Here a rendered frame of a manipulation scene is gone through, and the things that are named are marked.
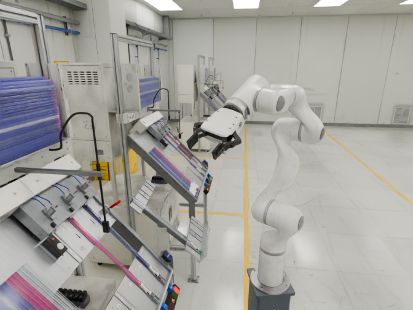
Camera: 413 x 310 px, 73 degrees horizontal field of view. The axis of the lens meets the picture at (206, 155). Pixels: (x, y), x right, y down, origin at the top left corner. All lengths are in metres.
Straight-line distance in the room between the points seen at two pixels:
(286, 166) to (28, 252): 1.02
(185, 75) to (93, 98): 3.55
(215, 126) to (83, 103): 1.53
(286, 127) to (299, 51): 7.42
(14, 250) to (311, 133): 1.16
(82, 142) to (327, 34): 7.58
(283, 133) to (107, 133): 1.35
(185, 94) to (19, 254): 4.78
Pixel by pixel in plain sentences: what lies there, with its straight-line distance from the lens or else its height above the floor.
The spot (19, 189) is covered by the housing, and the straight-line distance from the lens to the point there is 1.16.
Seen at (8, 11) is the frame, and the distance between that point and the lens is 1.32.
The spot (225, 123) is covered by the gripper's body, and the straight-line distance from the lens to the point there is 0.80.
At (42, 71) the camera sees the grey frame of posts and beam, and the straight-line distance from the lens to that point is 1.43.
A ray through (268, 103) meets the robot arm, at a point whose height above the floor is 1.60.
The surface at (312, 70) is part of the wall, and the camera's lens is 8.72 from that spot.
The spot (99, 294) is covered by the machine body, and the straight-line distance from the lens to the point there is 1.63.
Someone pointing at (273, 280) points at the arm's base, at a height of 0.75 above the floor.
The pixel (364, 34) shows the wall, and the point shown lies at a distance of 9.10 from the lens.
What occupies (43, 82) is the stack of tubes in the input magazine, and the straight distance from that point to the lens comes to 1.29.
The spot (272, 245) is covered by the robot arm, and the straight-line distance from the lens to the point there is 1.33.
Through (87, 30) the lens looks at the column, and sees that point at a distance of 4.34.
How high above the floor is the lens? 1.70
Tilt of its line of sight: 18 degrees down
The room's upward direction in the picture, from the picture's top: straight up
